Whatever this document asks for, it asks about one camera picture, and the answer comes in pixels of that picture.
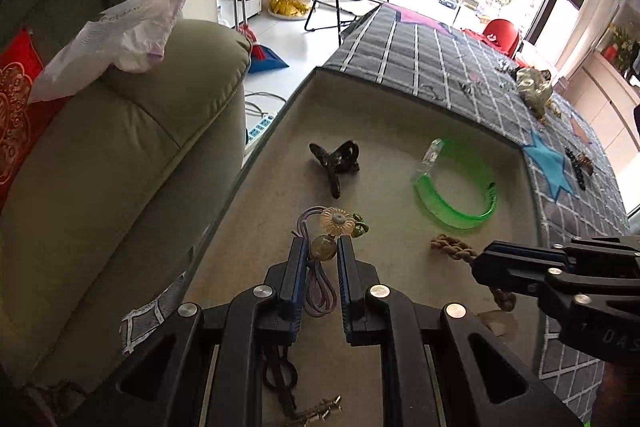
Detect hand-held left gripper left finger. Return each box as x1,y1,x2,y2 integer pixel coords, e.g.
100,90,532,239
70,237,311,427

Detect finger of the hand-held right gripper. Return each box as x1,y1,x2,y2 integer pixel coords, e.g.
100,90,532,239
472,234,640,277
474,268,640,364

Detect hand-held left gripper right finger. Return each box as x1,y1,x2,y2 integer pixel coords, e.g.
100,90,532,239
336,237,583,427

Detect flower ornament with purple cord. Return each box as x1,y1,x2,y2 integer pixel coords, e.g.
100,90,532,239
295,206,372,319

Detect beige braided rope ornament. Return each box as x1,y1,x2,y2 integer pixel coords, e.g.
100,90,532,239
431,234,518,338

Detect green translucent bangle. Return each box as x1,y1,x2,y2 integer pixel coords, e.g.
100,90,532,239
412,138,498,230

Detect dark hair claw clip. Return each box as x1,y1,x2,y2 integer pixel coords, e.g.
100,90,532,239
309,139,361,198

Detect beige jewelry tray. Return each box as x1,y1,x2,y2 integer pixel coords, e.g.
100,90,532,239
180,66,543,427

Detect black comb hair clip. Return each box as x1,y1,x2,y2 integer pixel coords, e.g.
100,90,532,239
565,147,587,192

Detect silver metal hair pin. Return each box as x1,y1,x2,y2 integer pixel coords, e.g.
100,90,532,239
262,396,343,427

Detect white power strip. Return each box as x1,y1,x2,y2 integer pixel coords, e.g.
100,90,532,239
245,112,276,142

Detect beige cabinet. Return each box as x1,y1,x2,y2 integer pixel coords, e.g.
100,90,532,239
560,49,640,188

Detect gold scrunchie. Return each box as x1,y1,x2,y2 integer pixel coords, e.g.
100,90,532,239
515,67,555,118

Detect grey-green sofa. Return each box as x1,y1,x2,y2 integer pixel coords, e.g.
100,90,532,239
0,0,252,390

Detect blue dustpan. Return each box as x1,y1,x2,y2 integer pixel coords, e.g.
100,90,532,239
247,44,290,74

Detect grey checkered blanket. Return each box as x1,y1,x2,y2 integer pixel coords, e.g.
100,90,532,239
320,2,631,380

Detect red chair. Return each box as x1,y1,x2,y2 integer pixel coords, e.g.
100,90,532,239
482,18,523,55

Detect potted flowers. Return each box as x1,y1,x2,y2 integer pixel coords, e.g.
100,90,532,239
602,24,636,68

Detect basket with yellow contents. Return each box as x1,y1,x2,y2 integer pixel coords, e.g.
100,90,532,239
269,0,310,18

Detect white plastic bag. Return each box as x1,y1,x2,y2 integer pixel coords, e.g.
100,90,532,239
27,0,195,104

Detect red patterned cushion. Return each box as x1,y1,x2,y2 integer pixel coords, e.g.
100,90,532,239
0,28,68,208

